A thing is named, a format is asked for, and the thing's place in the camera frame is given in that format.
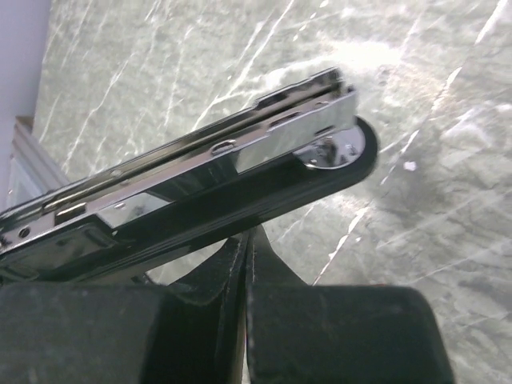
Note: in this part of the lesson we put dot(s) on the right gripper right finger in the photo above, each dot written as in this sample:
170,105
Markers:
299,333

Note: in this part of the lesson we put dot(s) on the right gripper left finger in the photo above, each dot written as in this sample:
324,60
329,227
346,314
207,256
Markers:
190,331

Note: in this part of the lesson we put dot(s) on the black stapler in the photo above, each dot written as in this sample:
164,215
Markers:
292,147

